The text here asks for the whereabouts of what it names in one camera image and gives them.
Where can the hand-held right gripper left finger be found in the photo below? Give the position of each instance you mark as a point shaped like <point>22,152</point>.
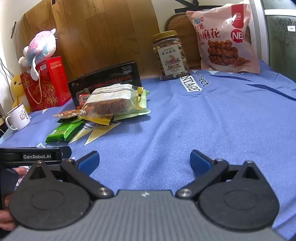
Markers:
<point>89,162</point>

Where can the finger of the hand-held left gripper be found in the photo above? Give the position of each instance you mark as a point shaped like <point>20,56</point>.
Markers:
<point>66,154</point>

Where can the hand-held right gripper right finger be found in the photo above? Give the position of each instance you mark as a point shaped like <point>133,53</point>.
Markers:
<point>200,162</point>

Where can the orange snack packet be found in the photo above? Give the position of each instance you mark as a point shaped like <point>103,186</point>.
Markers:
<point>67,114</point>

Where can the yellow snack packet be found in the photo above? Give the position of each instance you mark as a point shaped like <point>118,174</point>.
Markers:
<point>97,120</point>

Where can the clear cake packet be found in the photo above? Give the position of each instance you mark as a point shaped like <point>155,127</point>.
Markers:
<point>108,102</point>

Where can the black cardboard box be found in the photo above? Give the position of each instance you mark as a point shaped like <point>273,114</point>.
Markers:
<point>106,77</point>

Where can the person's left hand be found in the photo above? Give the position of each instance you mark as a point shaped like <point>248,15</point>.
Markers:
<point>7,220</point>

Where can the white enamel mug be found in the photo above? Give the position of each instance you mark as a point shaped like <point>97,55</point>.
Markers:
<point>19,118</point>

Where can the blue printed cloth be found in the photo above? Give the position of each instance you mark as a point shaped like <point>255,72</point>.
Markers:
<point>185,120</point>

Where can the wooden stick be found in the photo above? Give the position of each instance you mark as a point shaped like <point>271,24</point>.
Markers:
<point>17,102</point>

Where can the red gift bag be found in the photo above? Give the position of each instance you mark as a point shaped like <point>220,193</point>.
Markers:
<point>49,85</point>

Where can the yellow plush toy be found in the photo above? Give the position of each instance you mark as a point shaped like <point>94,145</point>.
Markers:
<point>17,87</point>

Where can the clear nut jar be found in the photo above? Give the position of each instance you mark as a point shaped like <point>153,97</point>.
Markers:
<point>170,58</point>

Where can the pink and blue plush toy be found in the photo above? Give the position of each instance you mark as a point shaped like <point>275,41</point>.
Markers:
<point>44,45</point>

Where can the pink snack bag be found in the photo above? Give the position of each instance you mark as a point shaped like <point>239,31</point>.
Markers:
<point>222,39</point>

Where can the woven rattan chair back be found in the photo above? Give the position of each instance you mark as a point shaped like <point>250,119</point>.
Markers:
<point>182,32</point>

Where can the patterned glass door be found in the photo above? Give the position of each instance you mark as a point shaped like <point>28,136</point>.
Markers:
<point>279,34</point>

